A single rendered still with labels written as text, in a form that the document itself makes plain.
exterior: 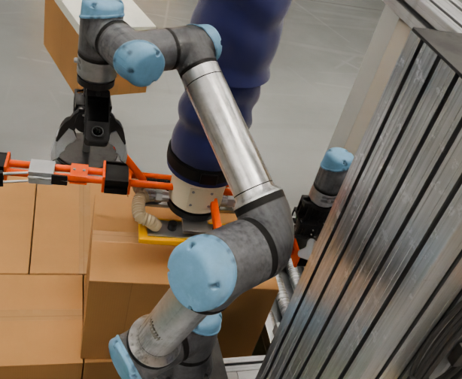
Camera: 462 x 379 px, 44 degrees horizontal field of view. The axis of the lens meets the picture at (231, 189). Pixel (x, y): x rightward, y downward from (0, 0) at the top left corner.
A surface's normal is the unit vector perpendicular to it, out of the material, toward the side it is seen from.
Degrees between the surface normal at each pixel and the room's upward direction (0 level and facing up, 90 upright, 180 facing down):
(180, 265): 83
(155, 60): 91
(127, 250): 0
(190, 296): 83
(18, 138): 0
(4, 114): 0
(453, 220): 90
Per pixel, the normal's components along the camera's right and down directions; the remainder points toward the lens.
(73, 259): 0.22, -0.76
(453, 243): 0.23, 0.65
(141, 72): 0.64, 0.58
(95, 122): 0.32, -0.35
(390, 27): -0.95, -0.05
